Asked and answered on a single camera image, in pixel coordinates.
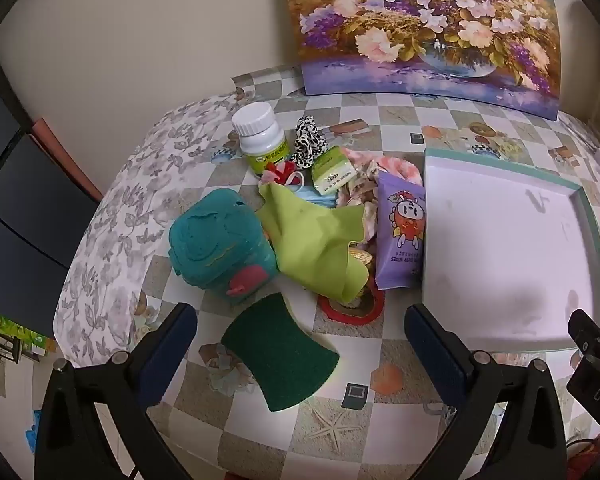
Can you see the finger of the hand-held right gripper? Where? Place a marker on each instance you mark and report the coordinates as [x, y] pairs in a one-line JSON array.
[[586, 332]]

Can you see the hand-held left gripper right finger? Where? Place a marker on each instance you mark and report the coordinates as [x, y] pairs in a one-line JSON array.
[[432, 355]]

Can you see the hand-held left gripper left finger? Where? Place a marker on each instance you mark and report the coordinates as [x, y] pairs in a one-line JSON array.
[[167, 355]]

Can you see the red tape roll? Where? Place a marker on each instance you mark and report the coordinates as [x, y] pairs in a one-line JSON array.
[[352, 316]]

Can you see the white tray with teal rim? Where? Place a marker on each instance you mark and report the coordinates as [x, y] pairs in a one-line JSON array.
[[505, 250]]

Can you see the red and pink fuzzy scrunchie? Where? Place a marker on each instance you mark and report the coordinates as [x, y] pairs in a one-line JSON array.
[[277, 172]]

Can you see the checkered printed tablecloth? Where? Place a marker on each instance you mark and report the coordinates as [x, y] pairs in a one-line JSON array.
[[390, 410]]

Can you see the dark green scouring sponge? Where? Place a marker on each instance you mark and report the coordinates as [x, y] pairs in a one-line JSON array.
[[280, 355]]

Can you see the gold foil wrapper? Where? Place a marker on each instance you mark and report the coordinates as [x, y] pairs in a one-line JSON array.
[[361, 259]]

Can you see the teal plush container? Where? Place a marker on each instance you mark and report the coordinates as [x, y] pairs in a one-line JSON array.
[[215, 240]]

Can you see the purple cartoon snack packet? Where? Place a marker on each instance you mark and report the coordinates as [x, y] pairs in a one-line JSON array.
[[402, 230]]

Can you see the green printed box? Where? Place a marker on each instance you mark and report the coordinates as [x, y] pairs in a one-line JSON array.
[[15, 337]]

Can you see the grey floral tablecloth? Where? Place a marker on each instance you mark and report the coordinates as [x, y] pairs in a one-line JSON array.
[[135, 200]]

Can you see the lime green cloth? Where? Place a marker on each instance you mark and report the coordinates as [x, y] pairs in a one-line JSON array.
[[315, 240]]

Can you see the blue face mask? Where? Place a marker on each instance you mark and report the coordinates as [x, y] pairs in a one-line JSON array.
[[317, 197]]

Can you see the dark cabinet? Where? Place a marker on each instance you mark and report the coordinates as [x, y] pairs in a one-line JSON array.
[[25, 220]]

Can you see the pink floral cloth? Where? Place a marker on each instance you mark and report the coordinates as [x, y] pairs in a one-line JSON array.
[[370, 167]]

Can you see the green and white packet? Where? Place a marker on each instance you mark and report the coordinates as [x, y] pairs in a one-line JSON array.
[[332, 172]]

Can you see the pink board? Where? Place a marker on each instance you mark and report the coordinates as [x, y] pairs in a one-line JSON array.
[[67, 157]]

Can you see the white capped pill bottle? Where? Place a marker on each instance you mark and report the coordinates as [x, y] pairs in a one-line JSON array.
[[260, 140]]

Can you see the leopard print scrunchie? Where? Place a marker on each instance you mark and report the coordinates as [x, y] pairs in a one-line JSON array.
[[307, 140]]

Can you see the flower painting canvas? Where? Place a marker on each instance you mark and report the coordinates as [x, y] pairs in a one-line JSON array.
[[420, 25]]

